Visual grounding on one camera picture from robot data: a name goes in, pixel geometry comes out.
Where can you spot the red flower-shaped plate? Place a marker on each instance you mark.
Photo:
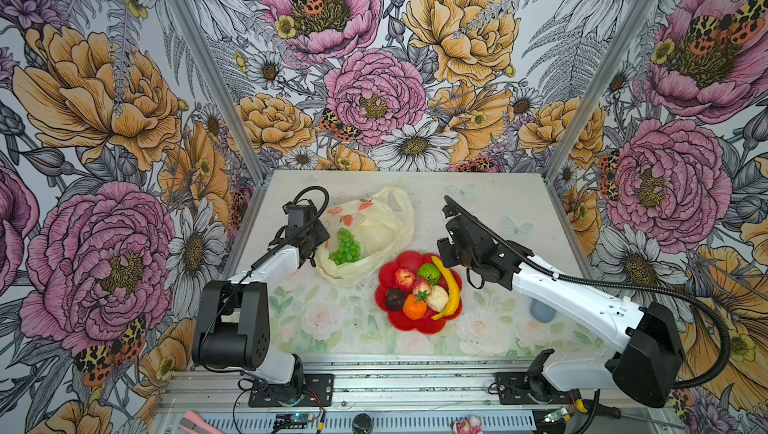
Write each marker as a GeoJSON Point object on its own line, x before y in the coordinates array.
{"type": "Point", "coordinates": [426, 324]}

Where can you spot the green fake grapes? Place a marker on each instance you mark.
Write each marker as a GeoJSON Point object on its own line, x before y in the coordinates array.
{"type": "Point", "coordinates": [348, 249]}

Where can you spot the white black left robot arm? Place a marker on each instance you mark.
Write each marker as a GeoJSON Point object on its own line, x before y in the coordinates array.
{"type": "Point", "coordinates": [233, 321]}

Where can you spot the orange fake fruit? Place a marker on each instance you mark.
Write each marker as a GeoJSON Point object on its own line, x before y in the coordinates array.
{"type": "Point", "coordinates": [414, 307]}

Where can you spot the pink tool handle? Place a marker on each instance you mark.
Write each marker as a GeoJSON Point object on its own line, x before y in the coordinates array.
{"type": "Point", "coordinates": [193, 423]}

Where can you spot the green fake lime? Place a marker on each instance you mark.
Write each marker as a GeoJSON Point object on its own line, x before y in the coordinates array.
{"type": "Point", "coordinates": [430, 273]}

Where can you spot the black-handled screwdriver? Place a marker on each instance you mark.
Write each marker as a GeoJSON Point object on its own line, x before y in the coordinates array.
{"type": "Point", "coordinates": [616, 413]}

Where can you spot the aluminium rail frame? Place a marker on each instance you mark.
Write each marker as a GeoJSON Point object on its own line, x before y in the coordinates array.
{"type": "Point", "coordinates": [402, 394]}

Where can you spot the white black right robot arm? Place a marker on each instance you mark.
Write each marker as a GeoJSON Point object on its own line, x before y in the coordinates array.
{"type": "Point", "coordinates": [642, 352]}

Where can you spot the black round knob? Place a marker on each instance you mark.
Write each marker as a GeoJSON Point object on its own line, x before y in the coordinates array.
{"type": "Point", "coordinates": [362, 423]}

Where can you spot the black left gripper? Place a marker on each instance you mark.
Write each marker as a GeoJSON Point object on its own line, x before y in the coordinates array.
{"type": "Point", "coordinates": [323, 234]}

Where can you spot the beige fake garlic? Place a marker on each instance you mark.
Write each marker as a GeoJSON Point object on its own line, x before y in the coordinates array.
{"type": "Point", "coordinates": [438, 299]}

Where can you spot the yellow fake banana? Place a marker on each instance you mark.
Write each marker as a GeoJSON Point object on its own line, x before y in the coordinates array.
{"type": "Point", "coordinates": [453, 290]}

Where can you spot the small pink white toy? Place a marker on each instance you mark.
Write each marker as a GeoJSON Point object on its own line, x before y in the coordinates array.
{"type": "Point", "coordinates": [467, 425]}

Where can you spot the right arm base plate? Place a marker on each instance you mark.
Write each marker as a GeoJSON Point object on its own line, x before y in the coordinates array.
{"type": "Point", "coordinates": [518, 388]}

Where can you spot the brown fake fruit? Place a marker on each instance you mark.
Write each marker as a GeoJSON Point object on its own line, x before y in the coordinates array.
{"type": "Point", "coordinates": [395, 299]}

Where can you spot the red fake fruit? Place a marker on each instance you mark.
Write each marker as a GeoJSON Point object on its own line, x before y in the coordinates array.
{"type": "Point", "coordinates": [404, 280]}

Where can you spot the red fake strawberry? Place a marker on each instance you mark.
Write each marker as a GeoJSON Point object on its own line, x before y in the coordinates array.
{"type": "Point", "coordinates": [421, 288]}

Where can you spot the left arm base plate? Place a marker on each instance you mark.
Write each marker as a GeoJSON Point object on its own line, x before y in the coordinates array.
{"type": "Point", "coordinates": [315, 390]}

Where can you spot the translucent cream plastic bag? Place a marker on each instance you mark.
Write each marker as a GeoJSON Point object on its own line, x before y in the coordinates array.
{"type": "Point", "coordinates": [384, 226]}

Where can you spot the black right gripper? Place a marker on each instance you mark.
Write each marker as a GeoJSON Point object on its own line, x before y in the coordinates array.
{"type": "Point", "coordinates": [444, 248]}

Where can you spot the green circuit board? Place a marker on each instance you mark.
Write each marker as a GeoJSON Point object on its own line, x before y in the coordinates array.
{"type": "Point", "coordinates": [293, 420]}

